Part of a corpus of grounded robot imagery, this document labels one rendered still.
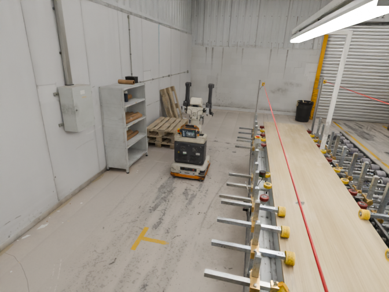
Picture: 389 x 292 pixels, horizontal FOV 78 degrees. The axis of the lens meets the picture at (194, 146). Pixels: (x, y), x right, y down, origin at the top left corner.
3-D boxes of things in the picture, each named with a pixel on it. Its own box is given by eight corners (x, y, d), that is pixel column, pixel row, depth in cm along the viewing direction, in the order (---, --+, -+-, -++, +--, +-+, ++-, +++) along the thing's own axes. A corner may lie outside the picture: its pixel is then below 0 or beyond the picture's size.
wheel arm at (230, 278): (204, 276, 138) (204, 272, 136) (204, 272, 140) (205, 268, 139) (270, 291, 130) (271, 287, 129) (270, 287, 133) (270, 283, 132)
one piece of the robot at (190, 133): (199, 141, 411) (198, 131, 395) (179, 138, 418) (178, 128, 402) (200, 136, 419) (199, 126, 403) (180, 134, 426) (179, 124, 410)
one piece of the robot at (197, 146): (202, 172, 427) (205, 127, 397) (173, 168, 438) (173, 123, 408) (206, 164, 458) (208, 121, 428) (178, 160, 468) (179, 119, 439)
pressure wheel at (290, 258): (283, 252, 157) (283, 265, 153) (286, 248, 151) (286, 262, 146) (293, 254, 156) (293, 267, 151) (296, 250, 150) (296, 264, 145)
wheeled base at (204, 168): (204, 181, 424) (205, 168, 415) (169, 176, 436) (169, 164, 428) (210, 165, 485) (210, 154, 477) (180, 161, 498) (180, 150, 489)
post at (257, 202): (248, 253, 191) (255, 201, 174) (248, 249, 194) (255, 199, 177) (252, 254, 190) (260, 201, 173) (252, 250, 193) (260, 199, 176)
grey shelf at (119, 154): (106, 170, 457) (98, 86, 402) (129, 153, 539) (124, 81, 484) (128, 173, 448) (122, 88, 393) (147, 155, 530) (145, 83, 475)
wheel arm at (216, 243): (210, 245, 160) (211, 241, 159) (212, 241, 163) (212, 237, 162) (290, 261, 150) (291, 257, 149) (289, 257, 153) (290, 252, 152)
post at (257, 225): (246, 279, 168) (255, 222, 151) (246, 275, 171) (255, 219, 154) (252, 280, 167) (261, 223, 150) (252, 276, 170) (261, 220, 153)
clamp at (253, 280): (248, 294, 130) (249, 287, 128) (248, 273, 142) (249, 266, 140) (259, 296, 128) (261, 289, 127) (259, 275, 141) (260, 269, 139)
